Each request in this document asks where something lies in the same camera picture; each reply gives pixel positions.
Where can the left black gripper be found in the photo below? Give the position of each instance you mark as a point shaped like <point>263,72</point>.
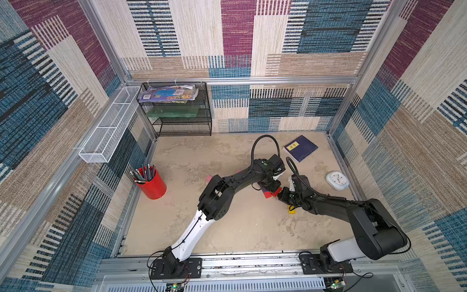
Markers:
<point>278,185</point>

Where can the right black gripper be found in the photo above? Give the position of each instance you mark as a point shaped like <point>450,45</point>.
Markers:
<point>288,196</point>

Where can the red long block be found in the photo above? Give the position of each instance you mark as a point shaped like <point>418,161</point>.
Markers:
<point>275,194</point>

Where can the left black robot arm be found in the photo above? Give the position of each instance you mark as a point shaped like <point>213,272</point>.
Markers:
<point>215,202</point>

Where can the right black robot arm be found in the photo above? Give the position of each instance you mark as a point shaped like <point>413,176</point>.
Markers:
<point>375,232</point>

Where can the yellow block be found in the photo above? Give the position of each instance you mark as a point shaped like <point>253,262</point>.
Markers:
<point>291,210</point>

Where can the dark blue notebook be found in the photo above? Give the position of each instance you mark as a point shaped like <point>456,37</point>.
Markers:
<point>300,148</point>

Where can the white round clock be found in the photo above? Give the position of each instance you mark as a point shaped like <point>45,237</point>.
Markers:
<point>337,180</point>

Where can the green tray in rack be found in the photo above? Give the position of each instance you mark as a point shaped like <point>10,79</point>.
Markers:
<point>173,112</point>

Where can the red pen cup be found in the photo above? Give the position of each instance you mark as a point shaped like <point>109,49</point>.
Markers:
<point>155,188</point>

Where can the colourful magazine on rack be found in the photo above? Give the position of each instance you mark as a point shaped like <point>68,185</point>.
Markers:
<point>168,94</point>

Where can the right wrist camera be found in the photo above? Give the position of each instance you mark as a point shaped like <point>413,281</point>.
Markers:
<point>298,184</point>

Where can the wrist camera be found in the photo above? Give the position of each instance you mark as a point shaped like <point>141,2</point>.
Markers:
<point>275,164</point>
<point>298,184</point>

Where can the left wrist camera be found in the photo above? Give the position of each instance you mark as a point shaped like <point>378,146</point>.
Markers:
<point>275,164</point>

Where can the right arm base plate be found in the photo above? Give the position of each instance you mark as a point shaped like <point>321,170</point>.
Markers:
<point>322,264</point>

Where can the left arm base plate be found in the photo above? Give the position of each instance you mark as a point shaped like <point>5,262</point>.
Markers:
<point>163,270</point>

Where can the black wire shelf rack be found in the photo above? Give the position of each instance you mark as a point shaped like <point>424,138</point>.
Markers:
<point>198,126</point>

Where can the white wire wall basket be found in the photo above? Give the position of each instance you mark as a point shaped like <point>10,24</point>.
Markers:
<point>104,139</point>

